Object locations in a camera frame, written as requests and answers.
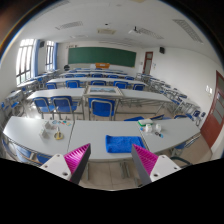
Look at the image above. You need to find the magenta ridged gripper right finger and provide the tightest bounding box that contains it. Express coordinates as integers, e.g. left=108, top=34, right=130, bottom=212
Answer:
left=130, top=143, right=182, bottom=187

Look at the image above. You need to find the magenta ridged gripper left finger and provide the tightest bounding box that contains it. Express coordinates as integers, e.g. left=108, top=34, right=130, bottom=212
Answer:
left=40, top=143, right=92, bottom=185

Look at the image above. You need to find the blue fluffy towel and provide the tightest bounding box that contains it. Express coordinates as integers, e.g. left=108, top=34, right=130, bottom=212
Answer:
left=105, top=135, right=144, bottom=153

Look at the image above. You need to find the white cup right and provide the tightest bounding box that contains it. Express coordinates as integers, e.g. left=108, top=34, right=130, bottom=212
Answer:
left=156, top=124, right=161, bottom=132

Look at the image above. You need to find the small white box left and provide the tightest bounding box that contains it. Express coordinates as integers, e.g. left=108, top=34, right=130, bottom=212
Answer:
left=39, top=129, right=49, bottom=139

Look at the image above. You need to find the blue chair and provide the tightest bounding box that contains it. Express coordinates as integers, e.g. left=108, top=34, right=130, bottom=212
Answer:
left=51, top=96, right=78, bottom=116
left=33, top=97, right=55, bottom=117
left=88, top=98, right=115, bottom=119

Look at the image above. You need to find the blue chair centre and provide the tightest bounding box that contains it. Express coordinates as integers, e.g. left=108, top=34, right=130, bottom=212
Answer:
left=88, top=98, right=115, bottom=119

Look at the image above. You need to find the blue chair left front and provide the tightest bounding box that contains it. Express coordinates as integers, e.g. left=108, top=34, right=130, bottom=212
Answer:
left=33, top=97, right=55, bottom=117

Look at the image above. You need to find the framed picture on desk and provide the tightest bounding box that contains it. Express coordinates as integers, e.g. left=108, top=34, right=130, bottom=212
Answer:
left=85, top=85, right=122, bottom=96

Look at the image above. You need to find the red-brown door right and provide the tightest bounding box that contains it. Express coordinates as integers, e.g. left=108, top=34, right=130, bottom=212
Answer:
left=201, top=72, right=224, bottom=147

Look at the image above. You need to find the orange lectern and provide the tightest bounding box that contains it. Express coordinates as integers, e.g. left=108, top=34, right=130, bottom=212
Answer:
left=95, top=63, right=110, bottom=69

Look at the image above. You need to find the far brown door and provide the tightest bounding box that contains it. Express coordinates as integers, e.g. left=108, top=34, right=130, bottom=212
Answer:
left=143, top=52, right=153, bottom=74

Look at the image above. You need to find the green chalkboard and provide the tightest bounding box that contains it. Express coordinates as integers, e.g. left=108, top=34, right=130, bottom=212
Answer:
left=68, top=47, right=136, bottom=67

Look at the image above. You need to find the left window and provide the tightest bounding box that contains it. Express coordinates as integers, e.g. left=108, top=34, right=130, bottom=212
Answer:
left=16, top=39, right=34, bottom=85

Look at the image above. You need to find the ceiling projector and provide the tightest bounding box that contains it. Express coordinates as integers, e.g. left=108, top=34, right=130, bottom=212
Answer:
left=128, top=26, right=141, bottom=35

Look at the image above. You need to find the wall loudspeaker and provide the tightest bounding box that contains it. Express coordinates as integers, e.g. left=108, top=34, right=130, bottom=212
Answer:
left=159, top=47, right=165, bottom=54

